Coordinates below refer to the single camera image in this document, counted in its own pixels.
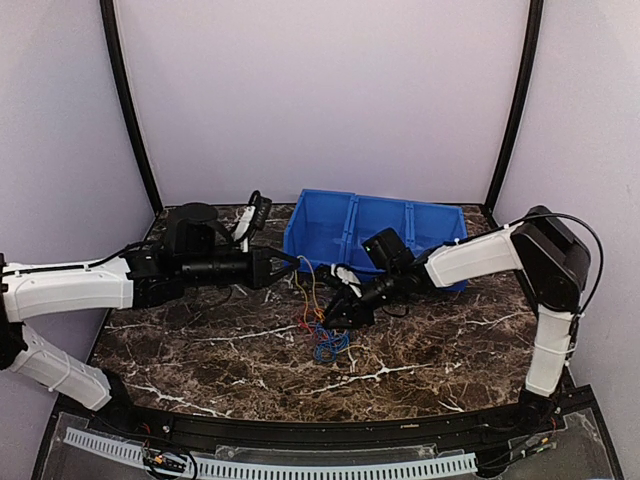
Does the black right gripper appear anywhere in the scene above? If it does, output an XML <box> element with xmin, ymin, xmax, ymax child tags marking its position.
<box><xmin>322</xmin><ymin>267</ymin><xmax>402</xmax><ymax>329</ymax></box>

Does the blue cable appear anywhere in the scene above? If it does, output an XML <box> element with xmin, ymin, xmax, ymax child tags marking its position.
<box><xmin>307</xmin><ymin>319</ymin><xmax>354</xmax><ymax>365</ymax></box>

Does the yellow cable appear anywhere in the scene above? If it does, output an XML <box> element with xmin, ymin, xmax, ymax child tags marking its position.
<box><xmin>294</xmin><ymin>255</ymin><xmax>371</xmax><ymax>369</ymax></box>

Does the blue left plastic bin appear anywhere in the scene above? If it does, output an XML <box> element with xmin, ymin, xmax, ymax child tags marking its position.
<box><xmin>283</xmin><ymin>189</ymin><xmax>356</xmax><ymax>269</ymax></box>

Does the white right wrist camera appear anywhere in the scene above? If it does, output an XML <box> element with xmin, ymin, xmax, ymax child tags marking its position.
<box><xmin>315</xmin><ymin>264</ymin><xmax>362</xmax><ymax>298</ymax></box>

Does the black right frame post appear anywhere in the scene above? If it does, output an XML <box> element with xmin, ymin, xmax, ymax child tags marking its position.
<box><xmin>483</xmin><ymin>0</ymin><xmax>544</xmax><ymax>217</ymax></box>

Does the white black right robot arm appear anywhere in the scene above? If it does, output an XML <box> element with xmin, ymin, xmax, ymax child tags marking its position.
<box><xmin>316</xmin><ymin>205</ymin><xmax>593</xmax><ymax>434</ymax></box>

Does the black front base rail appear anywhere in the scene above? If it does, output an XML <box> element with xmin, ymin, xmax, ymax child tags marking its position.
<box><xmin>90</xmin><ymin>393</ymin><xmax>586</xmax><ymax>452</ymax></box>

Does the blue plastic bin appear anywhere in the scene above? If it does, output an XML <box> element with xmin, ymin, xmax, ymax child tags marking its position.
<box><xmin>283</xmin><ymin>189</ymin><xmax>356</xmax><ymax>269</ymax></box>
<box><xmin>407</xmin><ymin>201</ymin><xmax>470</xmax><ymax>293</ymax></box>
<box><xmin>344</xmin><ymin>195</ymin><xmax>415</xmax><ymax>280</ymax></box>

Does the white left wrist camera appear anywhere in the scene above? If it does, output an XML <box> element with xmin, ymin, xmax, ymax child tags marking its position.
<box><xmin>231</xmin><ymin>190</ymin><xmax>272</xmax><ymax>252</ymax></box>

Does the black left frame post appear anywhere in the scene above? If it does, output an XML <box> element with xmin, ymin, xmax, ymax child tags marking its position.
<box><xmin>99</xmin><ymin>0</ymin><xmax>164</xmax><ymax>216</ymax></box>

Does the white slotted cable duct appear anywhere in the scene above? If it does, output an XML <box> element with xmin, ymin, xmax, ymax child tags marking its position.
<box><xmin>64</xmin><ymin>427</ymin><xmax>477</xmax><ymax>480</ymax></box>

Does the blue middle plastic bin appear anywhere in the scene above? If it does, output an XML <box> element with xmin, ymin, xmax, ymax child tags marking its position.
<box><xmin>344</xmin><ymin>195</ymin><xmax>415</xmax><ymax>280</ymax></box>

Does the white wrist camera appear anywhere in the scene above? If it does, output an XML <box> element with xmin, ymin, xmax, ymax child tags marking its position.
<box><xmin>315</xmin><ymin>264</ymin><xmax>362</xmax><ymax>298</ymax></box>
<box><xmin>231</xmin><ymin>190</ymin><xmax>272</xmax><ymax>252</ymax></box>

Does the black frame post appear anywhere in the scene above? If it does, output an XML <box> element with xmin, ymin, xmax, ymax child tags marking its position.
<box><xmin>99</xmin><ymin>0</ymin><xmax>164</xmax><ymax>216</ymax></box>
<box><xmin>483</xmin><ymin>0</ymin><xmax>544</xmax><ymax>217</ymax></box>

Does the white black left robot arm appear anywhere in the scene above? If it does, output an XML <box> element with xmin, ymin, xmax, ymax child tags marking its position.
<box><xmin>1</xmin><ymin>196</ymin><xmax>300</xmax><ymax>436</ymax></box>

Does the blue right plastic bin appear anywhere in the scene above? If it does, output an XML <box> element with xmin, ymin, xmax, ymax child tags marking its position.
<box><xmin>407</xmin><ymin>201</ymin><xmax>470</xmax><ymax>293</ymax></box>

